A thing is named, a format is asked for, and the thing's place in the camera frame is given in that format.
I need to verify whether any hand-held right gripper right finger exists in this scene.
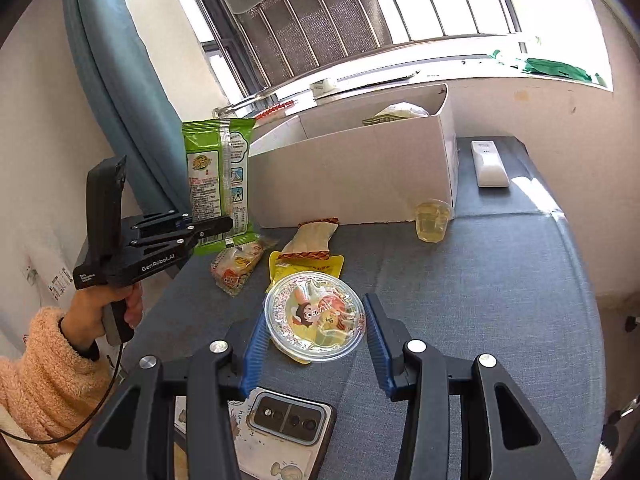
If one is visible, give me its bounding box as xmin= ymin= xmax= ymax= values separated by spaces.
xmin=362 ymin=292 xmax=578 ymax=480

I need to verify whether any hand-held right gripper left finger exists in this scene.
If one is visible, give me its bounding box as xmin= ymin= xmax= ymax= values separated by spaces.
xmin=57 ymin=305 xmax=275 ymax=480

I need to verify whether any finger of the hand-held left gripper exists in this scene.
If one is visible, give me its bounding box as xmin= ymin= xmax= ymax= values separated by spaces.
xmin=125 ymin=208 xmax=235 ymax=253

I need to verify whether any large green snack packet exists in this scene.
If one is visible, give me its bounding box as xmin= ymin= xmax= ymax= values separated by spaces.
xmin=181 ymin=116 xmax=261 ymax=257

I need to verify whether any large jelly cup cartoon lid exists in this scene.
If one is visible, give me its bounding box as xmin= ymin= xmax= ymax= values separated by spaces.
xmin=263 ymin=271 xmax=367 ymax=365

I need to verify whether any white cardboard box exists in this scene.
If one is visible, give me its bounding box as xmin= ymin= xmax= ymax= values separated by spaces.
xmin=248 ymin=83 xmax=460 ymax=227

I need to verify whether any yellow translucent snack packet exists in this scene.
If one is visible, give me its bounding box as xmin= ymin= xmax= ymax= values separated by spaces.
xmin=372 ymin=101 xmax=431 ymax=120

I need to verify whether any person's left forearm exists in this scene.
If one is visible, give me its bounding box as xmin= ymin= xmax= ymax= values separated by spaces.
xmin=0 ymin=307 xmax=118 ymax=473

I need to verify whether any person's left hand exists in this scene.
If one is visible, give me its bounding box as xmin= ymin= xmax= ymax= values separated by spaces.
xmin=60 ymin=282 xmax=146 ymax=351

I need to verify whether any small clear bread packet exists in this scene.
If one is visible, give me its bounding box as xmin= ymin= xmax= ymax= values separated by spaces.
xmin=210 ymin=234 xmax=278 ymax=297

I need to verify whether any phone with cartoon case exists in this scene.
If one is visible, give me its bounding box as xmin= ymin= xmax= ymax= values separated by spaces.
xmin=172 ymin=389 xmax=337 ymax=480

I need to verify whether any small yellow snack packet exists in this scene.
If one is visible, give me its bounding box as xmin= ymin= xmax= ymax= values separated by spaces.
xmin=268 ymin=251 xmax=346 ymax=293

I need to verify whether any beige sausage packet red trim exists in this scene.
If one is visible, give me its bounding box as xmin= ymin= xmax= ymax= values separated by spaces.
xmin=277 ymin=217 xmax=341 ymax=262

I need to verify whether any black wristband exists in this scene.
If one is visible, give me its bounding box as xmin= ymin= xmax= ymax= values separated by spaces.
xmin=59 ymin=316 xmax=101 ymax=361

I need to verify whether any small clear jelly cup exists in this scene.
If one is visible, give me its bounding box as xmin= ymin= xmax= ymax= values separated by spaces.
xmin=414 ymin=199 xmax=452 ymax=242

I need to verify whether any teal curtain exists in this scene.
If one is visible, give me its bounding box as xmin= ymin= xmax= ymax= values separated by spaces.
xmin=60 ymin=0 xmax=193 ymax=281

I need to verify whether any white remote control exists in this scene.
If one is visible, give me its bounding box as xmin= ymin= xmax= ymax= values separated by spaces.
xmin=470 ymin=139 xmax=511 ymax=189

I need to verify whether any dark textured hanging cloth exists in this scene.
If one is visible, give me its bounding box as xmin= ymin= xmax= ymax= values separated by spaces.
xmin=235 ymin=0 xmax=396 ymax=88

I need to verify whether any steel window guard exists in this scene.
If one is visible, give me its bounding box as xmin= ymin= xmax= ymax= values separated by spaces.
xmin=145 ymin=0 xmax=543 ymax=113

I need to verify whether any white fleece garment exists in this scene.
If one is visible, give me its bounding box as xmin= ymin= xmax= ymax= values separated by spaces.
xmin=0 ymin=400 xmax=76 ymax=480

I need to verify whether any white wall label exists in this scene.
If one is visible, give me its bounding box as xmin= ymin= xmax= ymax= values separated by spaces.
xmin=47 ymin=267 xmax=76 ymax=297

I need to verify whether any black cable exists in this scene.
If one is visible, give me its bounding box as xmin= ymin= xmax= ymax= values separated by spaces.
xmin=0 ymin=342 xmax=125 ymax=445

